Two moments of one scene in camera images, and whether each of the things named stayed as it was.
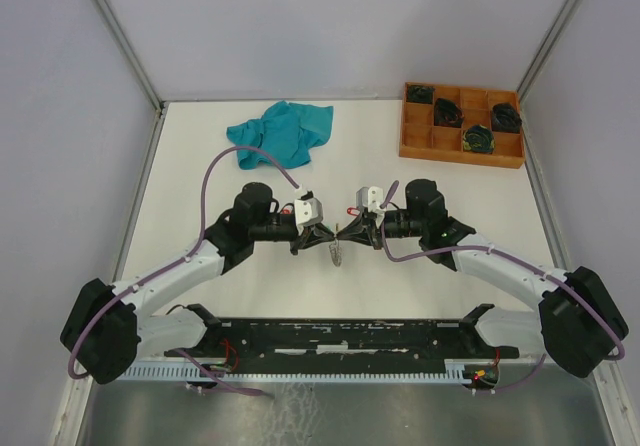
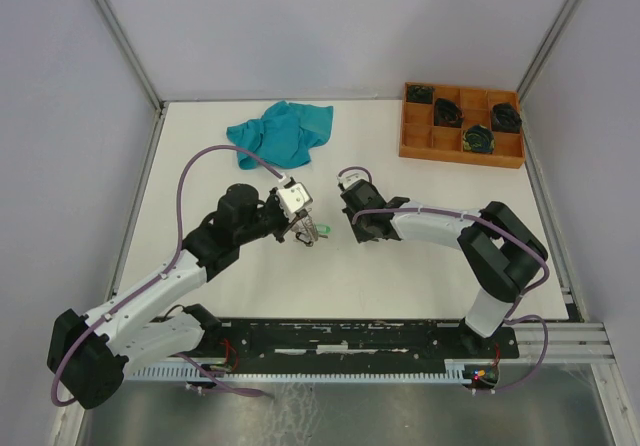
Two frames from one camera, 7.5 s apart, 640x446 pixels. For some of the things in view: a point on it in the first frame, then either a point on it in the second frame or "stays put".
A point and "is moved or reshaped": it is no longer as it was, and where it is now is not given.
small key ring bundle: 334,248 is moved or reshaped
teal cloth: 288,131 stays put
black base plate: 347,344 stays put
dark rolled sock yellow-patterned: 478,138 stays put
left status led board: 219,365 stays put
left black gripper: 310,236 → 286,224
